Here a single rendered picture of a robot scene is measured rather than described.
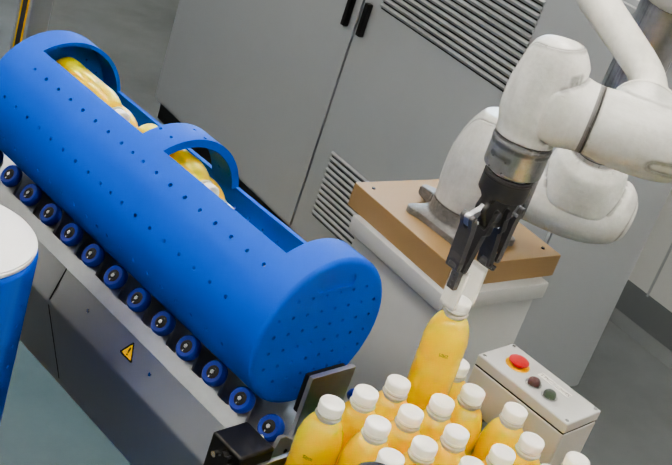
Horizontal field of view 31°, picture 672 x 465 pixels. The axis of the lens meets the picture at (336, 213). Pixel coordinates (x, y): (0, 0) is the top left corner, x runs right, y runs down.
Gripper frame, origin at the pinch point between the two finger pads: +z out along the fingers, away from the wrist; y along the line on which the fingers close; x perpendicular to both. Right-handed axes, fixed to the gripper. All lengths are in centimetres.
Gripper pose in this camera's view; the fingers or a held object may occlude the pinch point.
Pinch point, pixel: (463, 286)
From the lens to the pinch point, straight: 189.0
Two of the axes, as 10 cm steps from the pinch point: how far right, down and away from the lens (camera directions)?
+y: -7.0, 1.1, -7.0
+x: 6.5, 5.1, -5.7
